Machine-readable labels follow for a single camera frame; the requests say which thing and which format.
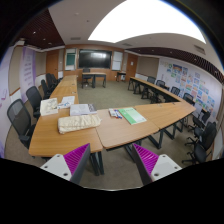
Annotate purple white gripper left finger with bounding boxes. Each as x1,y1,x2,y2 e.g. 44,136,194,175
41,144,90,184

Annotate black office chair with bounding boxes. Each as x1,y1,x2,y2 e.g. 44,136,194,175
26,86,42,119
188,122,217,164
7,99,35,148

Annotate black office chair far right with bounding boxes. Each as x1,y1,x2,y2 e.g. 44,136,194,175
188,122,217,164

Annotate black office chair near left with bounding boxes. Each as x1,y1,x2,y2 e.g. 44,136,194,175
7,99,35,148

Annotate right wooden table row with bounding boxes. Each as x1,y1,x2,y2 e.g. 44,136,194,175
96,78,196,153

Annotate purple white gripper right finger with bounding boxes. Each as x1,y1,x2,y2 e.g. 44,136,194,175
132,144,181,185

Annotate wooden door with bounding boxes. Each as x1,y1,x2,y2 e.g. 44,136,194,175
46,50,59,77

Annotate small marker pack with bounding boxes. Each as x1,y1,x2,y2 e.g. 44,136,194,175
108,108,122,119

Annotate folded cream towel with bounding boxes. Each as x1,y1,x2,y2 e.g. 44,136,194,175
58,115,101,134

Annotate whiteboard left of screen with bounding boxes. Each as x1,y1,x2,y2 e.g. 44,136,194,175
65,48,76,70

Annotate green folder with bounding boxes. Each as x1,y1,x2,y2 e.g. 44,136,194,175
119,107,146,125

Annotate black chair behind front desk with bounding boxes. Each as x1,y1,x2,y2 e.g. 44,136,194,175
82,68,92,85

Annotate purple white wall banner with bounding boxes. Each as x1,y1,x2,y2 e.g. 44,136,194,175
19,47,36,102

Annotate large black wall screen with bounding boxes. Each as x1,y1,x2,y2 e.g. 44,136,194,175
79,49,112,69

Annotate colourful wall poster display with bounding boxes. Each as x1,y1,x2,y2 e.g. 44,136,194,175
157,58,217,118

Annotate wooden table row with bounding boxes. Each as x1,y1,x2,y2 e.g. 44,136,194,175
28,74,105,177
96,78,196,153

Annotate white papers on table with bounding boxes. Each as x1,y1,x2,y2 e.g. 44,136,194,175
58,96,75,109

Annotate white whiteboard right of screen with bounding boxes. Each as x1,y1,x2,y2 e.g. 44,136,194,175
112,51,123,71

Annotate front teacher desk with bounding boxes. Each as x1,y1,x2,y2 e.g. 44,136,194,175
90,72,106,88

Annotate white paper stack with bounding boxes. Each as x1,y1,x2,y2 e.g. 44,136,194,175
70,104,97,116

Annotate left wooden table row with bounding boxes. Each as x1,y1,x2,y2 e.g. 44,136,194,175
28,74,105,177

